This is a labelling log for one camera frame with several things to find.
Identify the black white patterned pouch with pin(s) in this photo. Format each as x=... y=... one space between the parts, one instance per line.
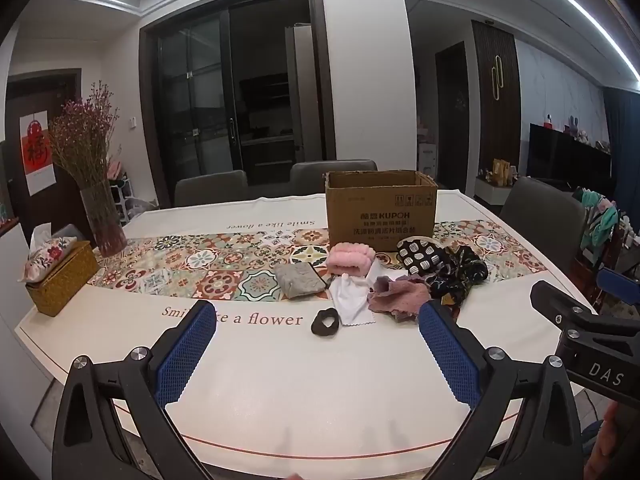
x=420 y=257

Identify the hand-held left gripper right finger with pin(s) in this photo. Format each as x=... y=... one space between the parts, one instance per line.
x=450 y=355

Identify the white television cabinet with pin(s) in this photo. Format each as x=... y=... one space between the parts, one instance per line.
x=492 y=192

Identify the red wall calendar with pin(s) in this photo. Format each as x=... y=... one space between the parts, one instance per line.
x=35 y=155

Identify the mauve knitted cloth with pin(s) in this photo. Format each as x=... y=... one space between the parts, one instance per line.
x=400 y=295

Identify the dried pink flowers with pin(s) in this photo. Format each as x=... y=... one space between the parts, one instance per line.
x=82 y=135

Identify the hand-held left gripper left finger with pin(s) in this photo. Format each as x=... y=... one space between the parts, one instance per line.
x=184 y=355

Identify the black scrunchie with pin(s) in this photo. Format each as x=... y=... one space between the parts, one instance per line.
x=316 y=327

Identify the vase with dried flowers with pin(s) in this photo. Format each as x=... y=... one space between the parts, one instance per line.
x=65 y=100

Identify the grey dining chair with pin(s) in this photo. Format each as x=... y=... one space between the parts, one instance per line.
x=545 y=220
x=320 y=175
x=210 y=190

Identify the dark hallway door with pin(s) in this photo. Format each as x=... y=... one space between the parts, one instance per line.
x=452 y=120

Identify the ceiling light strip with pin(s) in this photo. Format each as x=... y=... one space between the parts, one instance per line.
x=595 y=15

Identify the yellow paper bags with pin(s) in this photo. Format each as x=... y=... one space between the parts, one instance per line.
x=501 y=170

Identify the chair draped with clothes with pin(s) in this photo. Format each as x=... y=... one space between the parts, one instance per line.
x=600 y=225

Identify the floral tissue cover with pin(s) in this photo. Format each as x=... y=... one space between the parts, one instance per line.
x=47 y=255

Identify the black television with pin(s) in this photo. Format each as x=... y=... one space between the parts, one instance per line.
x=565 y=157

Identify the dark glass sliding door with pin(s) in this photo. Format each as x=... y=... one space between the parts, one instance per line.
x=200 y=100

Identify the grey branch-print cloth pouch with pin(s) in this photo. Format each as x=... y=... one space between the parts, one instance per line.
x=300 y=282

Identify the person's right hand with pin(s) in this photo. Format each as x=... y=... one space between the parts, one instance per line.
x=615 y=435

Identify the black floral scarf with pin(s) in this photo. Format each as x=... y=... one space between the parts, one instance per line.
x=460 y=270

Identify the white shoe rack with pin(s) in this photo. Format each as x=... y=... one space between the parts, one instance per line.
x=122 y=200

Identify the brown cardboard box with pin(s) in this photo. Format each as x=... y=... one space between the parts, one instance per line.
x=380 y=210

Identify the white cloth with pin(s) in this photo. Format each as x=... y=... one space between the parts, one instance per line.
x=350 y=300

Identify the plush toys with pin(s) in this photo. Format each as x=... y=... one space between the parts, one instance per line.
x=577 y=127

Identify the yellow woven tissue box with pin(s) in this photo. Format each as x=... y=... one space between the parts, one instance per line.
x=65 y=285

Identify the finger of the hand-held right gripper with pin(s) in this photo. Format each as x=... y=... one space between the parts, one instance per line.
x=555 y=297
x=620 y=285

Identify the pink fluffy towel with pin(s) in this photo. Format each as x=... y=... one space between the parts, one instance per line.
x=350 y=260

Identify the glass vase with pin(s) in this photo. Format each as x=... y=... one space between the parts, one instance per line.
x=105 y=225

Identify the dark blue curtain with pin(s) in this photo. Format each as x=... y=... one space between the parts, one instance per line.
x=622 y=140

